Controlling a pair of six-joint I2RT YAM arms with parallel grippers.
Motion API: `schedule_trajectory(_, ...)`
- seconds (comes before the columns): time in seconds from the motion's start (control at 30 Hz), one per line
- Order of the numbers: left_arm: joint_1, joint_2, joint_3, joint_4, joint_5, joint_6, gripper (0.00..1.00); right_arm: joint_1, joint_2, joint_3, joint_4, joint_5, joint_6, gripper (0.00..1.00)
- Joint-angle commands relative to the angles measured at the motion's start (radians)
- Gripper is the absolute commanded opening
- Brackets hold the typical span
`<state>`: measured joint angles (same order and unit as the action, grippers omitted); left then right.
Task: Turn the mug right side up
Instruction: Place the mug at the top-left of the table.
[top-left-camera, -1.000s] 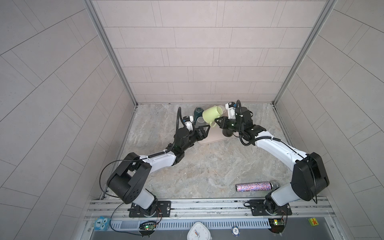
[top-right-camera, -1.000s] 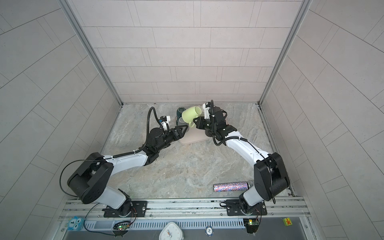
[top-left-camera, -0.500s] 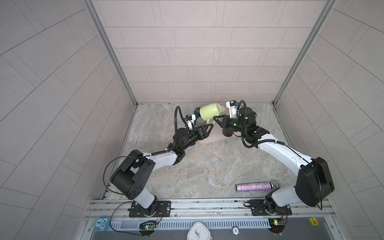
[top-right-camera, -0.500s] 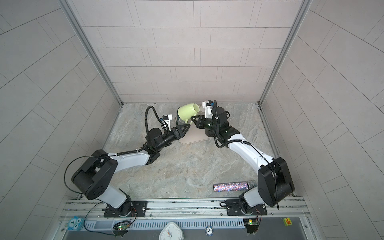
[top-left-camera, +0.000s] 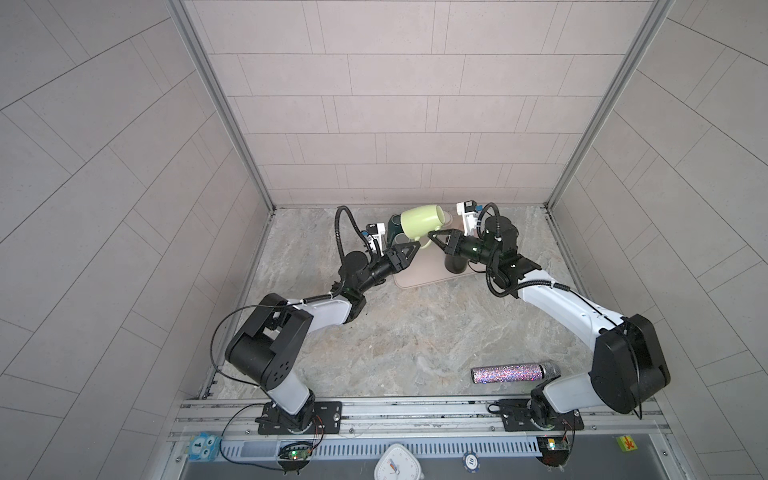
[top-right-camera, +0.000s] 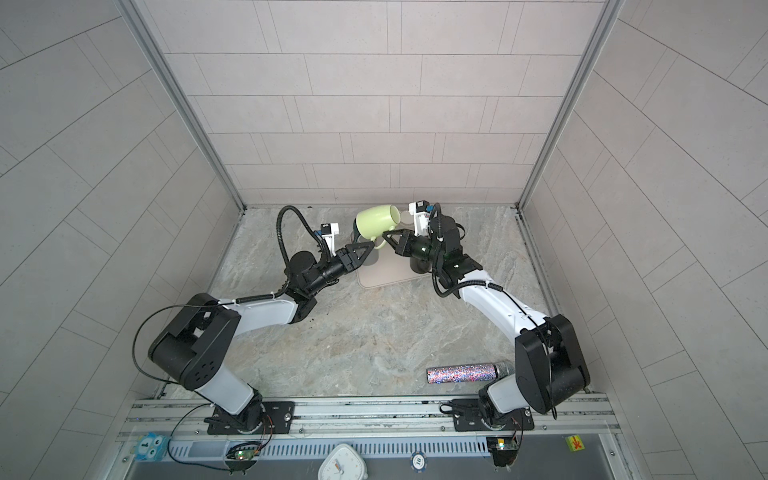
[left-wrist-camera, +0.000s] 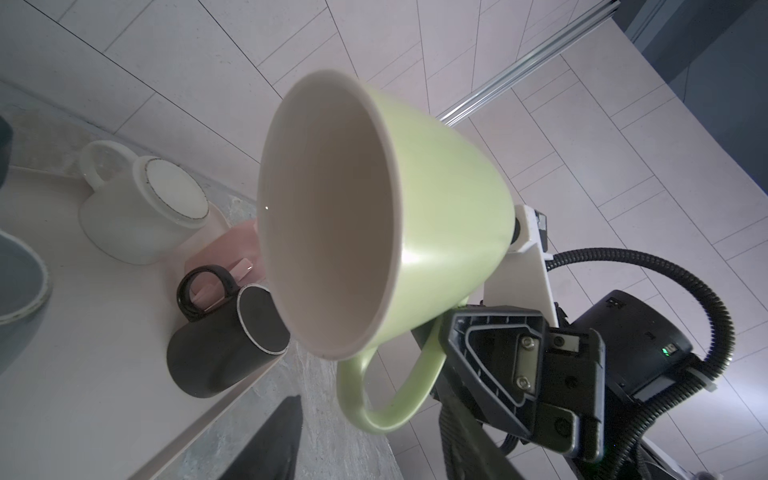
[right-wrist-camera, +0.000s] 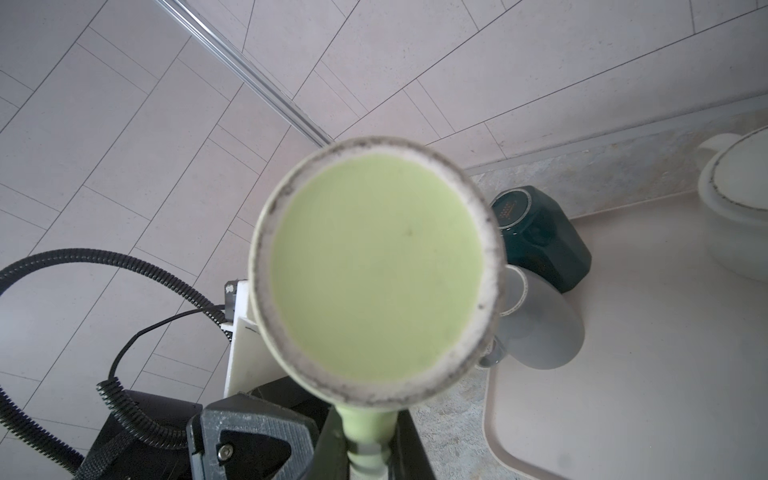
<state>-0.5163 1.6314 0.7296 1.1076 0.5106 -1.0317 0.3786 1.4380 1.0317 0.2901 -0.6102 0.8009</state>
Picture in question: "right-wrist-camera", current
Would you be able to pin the grey mug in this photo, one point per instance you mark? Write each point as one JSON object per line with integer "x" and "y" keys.
{"x": 537, "y": 326}

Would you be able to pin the pink plastic tray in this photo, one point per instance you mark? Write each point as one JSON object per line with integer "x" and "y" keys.
{"x": 671, "y": 380}

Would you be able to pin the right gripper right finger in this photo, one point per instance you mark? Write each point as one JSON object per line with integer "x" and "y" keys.
{"x": 408, "y": 459}

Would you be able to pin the dark green mug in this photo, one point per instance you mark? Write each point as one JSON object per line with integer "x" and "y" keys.
{"x": 539, "y": 237}

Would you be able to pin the white mug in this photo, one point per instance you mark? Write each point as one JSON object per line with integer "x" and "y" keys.
{"x": 732, "y": 188}

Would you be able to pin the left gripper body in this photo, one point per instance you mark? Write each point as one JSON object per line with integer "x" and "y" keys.
{"x": 145, "y": 435}

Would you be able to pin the light green mug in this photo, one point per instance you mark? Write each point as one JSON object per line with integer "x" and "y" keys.
{"x": 375, "y": 274}

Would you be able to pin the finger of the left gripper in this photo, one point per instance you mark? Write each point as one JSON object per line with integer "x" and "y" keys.
{"x": 245, "y": 437}

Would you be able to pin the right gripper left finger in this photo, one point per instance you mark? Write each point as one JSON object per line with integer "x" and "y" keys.
{"x": 330, "y": 460}

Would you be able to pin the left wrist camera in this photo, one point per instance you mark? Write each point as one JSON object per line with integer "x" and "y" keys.
{"x": 250, "y": 363}

